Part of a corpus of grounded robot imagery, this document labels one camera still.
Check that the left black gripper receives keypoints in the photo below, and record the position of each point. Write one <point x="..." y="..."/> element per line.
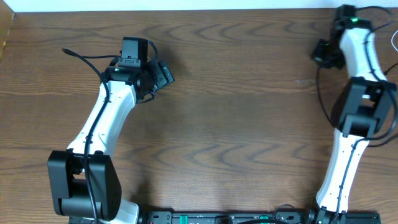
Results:
<point x="165" y="76"/>

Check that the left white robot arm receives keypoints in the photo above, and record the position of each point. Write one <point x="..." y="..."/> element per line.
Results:
<point x="83" y="181"/>

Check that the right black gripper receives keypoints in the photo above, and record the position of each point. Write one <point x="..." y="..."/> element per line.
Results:
<point x="319" y="55"/>

